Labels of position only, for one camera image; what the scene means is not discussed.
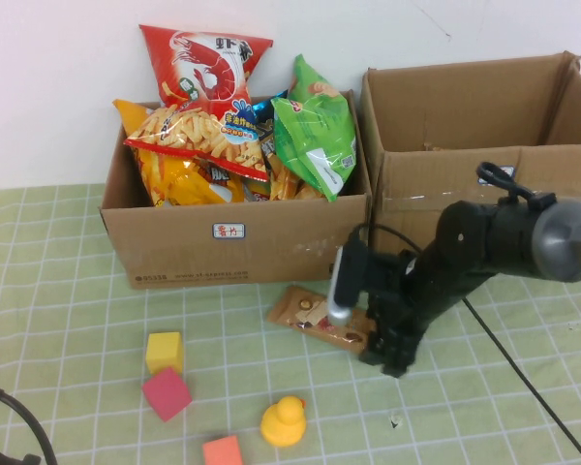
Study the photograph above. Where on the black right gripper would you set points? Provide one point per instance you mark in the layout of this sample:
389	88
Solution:
392	295

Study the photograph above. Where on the brown printed biscuit pack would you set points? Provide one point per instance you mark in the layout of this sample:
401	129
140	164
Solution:
295	310

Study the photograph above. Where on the yellow rubber duck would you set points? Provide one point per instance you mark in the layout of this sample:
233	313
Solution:
283	426

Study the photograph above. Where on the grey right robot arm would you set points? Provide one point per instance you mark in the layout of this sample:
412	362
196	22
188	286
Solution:
513	242

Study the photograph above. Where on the dark orange fries snack bag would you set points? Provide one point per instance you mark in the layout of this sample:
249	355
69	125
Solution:
285	186

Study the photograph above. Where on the green snack bag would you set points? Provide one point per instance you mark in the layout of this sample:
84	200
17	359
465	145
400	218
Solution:
319	131

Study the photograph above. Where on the blue foil snack bag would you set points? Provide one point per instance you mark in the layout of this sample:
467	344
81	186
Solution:
261	107

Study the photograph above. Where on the large plain cardboard box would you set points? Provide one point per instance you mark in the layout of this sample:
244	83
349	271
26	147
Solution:
416	194

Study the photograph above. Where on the orange foam block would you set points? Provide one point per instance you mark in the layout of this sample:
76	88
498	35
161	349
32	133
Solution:
223	451

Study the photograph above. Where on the yellow foam cube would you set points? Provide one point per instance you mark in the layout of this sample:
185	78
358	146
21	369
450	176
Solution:
164	351

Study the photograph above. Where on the pink foam cube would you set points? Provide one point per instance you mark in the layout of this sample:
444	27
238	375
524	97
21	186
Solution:
167	394

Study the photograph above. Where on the white label on plain box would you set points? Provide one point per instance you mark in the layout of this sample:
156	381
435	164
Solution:
508	170

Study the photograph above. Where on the cardboard box printed F2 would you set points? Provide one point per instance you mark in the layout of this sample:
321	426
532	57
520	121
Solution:
174	252

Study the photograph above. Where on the yellow glossy chips bag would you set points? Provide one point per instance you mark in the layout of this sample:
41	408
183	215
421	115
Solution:
198	191

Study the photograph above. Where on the yellow fries chips bag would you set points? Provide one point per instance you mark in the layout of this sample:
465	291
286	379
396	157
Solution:
152	181

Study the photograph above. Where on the red shrimp chips bag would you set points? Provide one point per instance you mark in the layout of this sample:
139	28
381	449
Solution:
208	63

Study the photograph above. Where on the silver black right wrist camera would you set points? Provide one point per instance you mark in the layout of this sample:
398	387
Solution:
346	276

